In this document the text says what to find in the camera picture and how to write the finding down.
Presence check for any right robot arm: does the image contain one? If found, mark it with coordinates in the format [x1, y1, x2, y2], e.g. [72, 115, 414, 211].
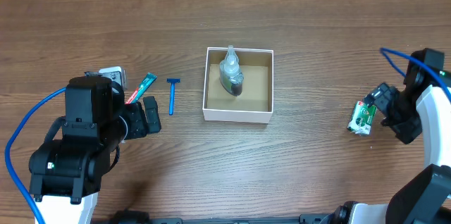
[322, 48, 450, 223]

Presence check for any blue disposable razor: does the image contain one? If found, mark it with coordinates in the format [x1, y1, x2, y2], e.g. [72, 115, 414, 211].
[166, 78, 180, 116]

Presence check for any left blue cable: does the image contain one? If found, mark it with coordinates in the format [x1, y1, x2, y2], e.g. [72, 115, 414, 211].
[4, 87, 68, 224]

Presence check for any green Dettol soap bar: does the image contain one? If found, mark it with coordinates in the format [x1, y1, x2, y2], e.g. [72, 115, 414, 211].
[347, 101, 377, 135]

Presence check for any green toothpaste tube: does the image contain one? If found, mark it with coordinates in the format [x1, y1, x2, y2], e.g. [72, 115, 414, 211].
[126, 73, 157, 104]

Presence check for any clear hand wash bottle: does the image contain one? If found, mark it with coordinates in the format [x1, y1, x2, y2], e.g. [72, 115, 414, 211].
[219, 45, 244, 97]

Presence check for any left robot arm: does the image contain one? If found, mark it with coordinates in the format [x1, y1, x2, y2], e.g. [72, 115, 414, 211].
[29, 75, 161, 223]

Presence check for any white cardboard box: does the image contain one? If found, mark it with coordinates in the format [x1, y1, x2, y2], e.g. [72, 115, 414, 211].
[202, 47, 274, 124]

